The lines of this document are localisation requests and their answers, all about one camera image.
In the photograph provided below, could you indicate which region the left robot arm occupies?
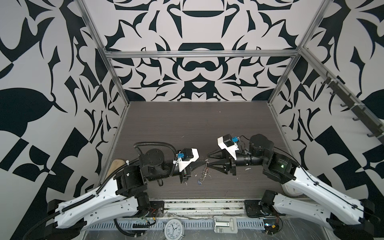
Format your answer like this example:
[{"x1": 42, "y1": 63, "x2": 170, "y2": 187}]
[{"x1": 23, "y1": 149, "x2": 205, "y2": 240}]

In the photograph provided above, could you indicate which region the wooden brush block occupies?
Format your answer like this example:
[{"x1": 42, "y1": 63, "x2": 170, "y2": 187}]
[{"x1": 106, "y1": 159, "x2": 126, "y2": 177}]

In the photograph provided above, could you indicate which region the white alarm clock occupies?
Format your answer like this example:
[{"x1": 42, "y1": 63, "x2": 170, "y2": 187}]
[{"x1": 164, "y1": 219, "x2": 185, "y2": 240}]

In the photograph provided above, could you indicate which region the white round object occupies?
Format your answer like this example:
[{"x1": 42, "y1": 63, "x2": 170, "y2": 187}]
[{"x1": 282, "y1": 183, "x2": 303, "y2": 197}]

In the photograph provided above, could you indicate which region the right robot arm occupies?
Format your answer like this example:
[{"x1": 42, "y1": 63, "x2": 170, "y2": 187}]
[{"x1": 207, "y1": 134, "x2": 375, "y2": 240}]

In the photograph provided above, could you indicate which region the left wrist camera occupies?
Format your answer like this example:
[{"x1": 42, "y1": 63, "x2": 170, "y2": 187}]
[{"x1": 176, "y1": 148, "x2": 200, "y2": 172}]

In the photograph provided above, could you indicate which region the silver metal latch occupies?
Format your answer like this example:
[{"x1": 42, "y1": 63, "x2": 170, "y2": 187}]
[{"x1": 214, "y1": 216, "x2": 238, "y2": 234}]

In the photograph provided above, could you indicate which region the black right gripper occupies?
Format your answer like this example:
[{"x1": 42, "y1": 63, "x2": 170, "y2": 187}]
[{"x1": 208, "y1": 144, "x2": 269, "y2": 176}]

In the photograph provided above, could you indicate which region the black wall hook rail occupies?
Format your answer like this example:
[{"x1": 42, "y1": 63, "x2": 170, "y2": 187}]
[{"x1": 322, "y1": 72, "x2": 384, "y2": 145}]

